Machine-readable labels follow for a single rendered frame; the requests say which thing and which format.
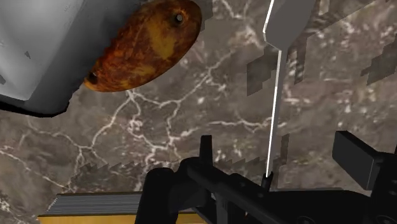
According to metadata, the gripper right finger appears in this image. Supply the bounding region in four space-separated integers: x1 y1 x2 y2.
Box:
331 130 397 224

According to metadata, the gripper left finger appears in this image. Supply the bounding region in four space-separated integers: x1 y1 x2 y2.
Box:
134 134 281 224

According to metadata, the brown potato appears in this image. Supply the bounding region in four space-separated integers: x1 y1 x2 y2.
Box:
83 0 203 93

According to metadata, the yellow book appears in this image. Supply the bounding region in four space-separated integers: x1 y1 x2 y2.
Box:
37 192 206 224

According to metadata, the grey spatula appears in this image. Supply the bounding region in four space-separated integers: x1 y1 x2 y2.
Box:
261 0 316 191

